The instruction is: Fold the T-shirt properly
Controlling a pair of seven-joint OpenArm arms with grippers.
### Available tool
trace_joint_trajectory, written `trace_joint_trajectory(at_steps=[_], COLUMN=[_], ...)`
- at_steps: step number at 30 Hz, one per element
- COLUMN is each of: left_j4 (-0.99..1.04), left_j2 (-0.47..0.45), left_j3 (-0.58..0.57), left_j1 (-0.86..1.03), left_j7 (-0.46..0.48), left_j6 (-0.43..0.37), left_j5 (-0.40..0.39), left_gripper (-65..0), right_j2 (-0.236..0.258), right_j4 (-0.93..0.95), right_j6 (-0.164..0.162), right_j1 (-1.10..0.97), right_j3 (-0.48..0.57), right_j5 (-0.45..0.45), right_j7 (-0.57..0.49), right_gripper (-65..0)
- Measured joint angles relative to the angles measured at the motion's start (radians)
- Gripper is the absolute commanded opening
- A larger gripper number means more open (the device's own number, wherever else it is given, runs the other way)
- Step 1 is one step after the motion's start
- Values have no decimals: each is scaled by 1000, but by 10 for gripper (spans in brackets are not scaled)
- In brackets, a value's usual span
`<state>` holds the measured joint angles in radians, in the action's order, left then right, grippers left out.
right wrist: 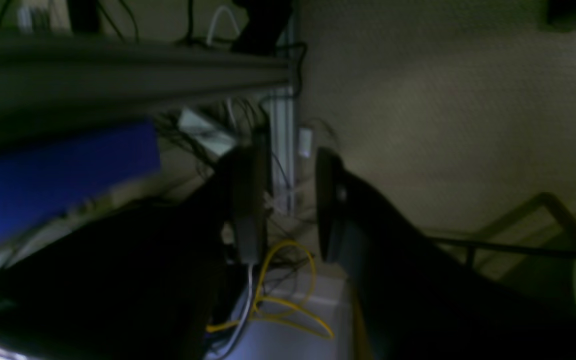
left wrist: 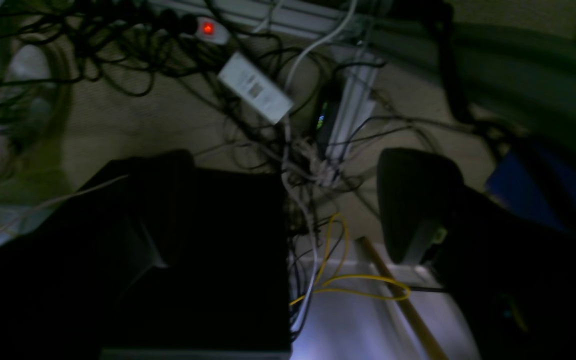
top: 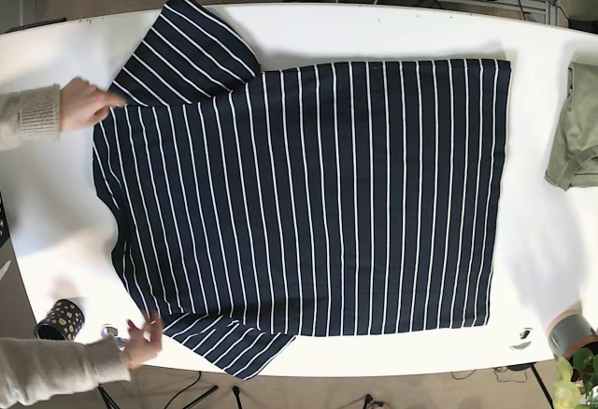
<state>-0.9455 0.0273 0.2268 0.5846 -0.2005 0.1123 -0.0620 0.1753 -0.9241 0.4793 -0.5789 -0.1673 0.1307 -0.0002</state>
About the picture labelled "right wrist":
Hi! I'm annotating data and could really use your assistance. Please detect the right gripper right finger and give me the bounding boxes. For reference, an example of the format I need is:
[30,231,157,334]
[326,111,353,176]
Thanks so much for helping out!
[315,148,576,360]

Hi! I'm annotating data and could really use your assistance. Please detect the yellow cable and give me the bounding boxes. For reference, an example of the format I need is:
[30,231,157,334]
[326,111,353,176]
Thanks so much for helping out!
[204,240,337,343]

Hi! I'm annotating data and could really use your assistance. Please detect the grey table frame rail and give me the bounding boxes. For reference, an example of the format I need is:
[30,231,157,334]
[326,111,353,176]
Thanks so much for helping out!
[0,30,299,151]

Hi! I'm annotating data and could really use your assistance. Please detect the white power adapter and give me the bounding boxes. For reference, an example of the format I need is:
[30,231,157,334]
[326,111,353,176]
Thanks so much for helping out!
[177,107,239,157]

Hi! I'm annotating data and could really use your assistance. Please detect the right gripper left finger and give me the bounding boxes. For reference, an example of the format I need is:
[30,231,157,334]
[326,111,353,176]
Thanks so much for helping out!
[0,146,268,360]

